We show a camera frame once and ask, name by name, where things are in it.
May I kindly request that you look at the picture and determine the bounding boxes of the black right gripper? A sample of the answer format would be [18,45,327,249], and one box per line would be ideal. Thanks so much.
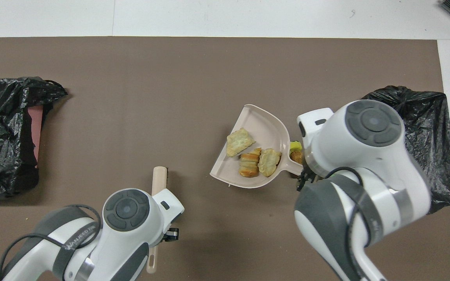
[296,167,321,192]

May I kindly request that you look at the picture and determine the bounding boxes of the striped croissant bread piece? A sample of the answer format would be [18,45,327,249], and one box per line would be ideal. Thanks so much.
[258,148,282,177]

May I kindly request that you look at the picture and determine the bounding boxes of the beige hand brush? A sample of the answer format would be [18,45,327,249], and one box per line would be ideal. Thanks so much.
[147,166,168,274]

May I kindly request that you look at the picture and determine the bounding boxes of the orange crusted bread slice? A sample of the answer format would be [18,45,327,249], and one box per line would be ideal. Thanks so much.
[239,148,263,178]

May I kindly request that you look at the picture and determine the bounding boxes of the beige plastic dustpan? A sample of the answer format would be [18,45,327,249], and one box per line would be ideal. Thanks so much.
[209,104,304,189]

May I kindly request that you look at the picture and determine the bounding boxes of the pale cream bread chunk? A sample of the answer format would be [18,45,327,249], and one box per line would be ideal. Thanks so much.
[226,128,256,158]

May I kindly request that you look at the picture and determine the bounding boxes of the taut black bag-lined bin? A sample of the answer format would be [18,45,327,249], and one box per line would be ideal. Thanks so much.
[360,86,450,214]

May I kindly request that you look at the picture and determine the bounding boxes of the pink bin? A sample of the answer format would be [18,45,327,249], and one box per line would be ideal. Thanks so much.
[28,106,44,168]

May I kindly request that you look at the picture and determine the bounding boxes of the brown table mat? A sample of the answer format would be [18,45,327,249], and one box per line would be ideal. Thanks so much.
[0,36,450,281]

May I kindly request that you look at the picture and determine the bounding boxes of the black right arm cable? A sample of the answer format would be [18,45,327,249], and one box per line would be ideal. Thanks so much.
[325,167,370,281]

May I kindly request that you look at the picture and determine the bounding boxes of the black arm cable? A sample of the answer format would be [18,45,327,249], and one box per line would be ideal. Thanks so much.
[325,167,370,281]
[0,204,102,281]

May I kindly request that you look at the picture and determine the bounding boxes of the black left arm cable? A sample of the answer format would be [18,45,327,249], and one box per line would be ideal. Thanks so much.
[0,204,102,281]

